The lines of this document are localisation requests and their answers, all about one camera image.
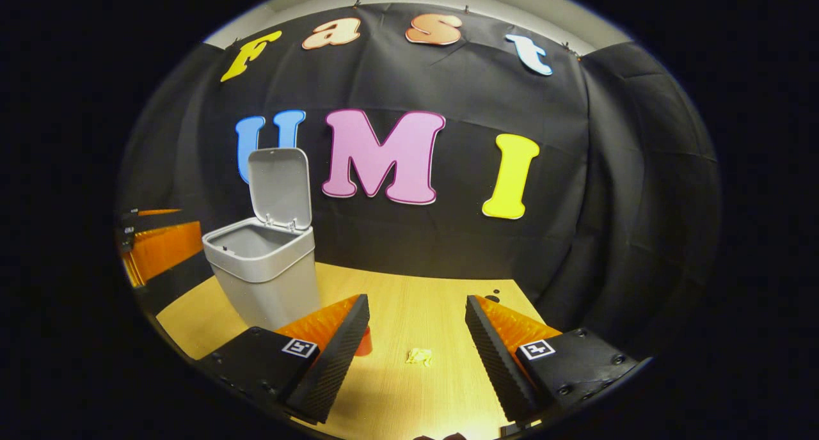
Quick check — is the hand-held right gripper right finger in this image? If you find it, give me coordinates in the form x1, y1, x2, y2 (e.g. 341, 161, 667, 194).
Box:
465, 294, 640, 425

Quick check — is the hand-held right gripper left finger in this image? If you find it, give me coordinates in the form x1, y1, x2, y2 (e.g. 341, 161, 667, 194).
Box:
198, 294, 370, 425

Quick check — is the grey desktop garbage bin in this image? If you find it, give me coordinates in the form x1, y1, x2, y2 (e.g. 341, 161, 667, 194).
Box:
202, 147, 321, 332

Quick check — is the wooden desktop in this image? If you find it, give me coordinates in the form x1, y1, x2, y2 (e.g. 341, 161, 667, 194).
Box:
155, 261, 564, 440

